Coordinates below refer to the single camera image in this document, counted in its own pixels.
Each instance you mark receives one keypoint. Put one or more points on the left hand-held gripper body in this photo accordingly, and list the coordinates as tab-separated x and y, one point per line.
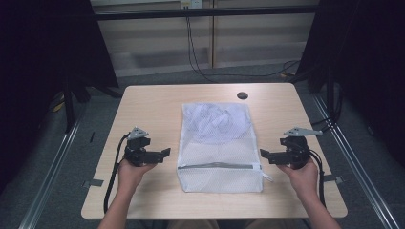
138	152

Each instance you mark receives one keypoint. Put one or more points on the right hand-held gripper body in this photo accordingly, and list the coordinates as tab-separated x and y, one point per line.
296	152

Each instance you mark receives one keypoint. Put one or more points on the white mesh laundry bag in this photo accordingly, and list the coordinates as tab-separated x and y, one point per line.
219	152

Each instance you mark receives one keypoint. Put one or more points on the person's left hand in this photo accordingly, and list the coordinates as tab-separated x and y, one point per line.
130	176

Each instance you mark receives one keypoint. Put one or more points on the person's right hand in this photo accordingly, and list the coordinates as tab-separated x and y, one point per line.
304	181

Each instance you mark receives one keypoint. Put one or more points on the grey tape strip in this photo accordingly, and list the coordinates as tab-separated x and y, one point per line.
93	183
332	178

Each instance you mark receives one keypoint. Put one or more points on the small black floor strip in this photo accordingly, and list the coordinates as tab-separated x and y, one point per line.
92	137

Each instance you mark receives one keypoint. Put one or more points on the white crumpled garment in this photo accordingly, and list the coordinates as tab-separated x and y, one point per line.
216	122

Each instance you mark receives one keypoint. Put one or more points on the person's right leg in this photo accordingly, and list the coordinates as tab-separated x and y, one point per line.
273	224

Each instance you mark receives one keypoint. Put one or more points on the person's leg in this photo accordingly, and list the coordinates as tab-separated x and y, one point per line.
273	224
194	224

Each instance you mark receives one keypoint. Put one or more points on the black metal stand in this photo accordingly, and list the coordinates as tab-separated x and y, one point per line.
331	95
68	108

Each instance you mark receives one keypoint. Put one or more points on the person's left leg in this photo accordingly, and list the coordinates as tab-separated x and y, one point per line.
194	224

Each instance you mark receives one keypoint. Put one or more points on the yellow floor object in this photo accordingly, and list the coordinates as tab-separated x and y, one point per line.
59	106

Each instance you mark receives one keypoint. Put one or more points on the black curtain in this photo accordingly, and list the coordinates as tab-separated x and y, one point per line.
38	63
366	63

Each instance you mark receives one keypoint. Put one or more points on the black horizontal bar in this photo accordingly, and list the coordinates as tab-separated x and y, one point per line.
203	12

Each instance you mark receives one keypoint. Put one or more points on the metal floor rail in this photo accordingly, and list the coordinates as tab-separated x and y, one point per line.
356	165
47	178

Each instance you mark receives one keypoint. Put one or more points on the white wall socket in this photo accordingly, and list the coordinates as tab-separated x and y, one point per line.
191	3

